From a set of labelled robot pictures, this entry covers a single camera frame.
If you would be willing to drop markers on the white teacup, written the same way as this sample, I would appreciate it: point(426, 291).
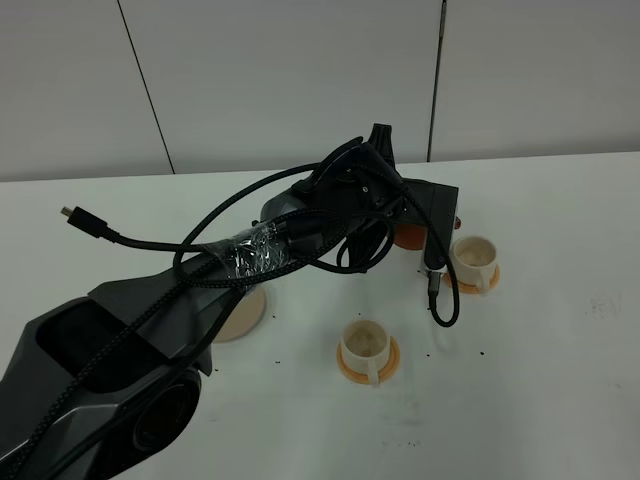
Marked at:
point(366, 339)
point(474, 260)

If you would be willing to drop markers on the orange saucer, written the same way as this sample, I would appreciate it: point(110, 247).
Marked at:
point(364, 375)
point(475, 290)

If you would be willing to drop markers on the orange near saucer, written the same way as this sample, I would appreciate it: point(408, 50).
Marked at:
point(364, 375)

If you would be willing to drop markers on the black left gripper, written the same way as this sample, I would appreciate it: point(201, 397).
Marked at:
point(366, 172)

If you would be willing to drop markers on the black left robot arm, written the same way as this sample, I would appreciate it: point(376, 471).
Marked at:
point(103, 382)

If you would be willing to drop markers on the brown clay teapot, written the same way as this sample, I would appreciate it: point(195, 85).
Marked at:
point(412, 237)

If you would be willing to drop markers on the white near teacup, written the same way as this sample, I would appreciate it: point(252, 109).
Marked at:
point(366, 339)

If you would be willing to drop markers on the white far teacup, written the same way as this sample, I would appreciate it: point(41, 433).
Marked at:
point(474, 260)

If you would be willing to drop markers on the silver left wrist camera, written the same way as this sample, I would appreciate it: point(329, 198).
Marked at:
point(439, 203)

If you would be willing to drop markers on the orange far saucer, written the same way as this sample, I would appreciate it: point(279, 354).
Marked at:
point(475, 290)

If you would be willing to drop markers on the beige teapot tray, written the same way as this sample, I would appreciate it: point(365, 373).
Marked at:
point(246, 315)

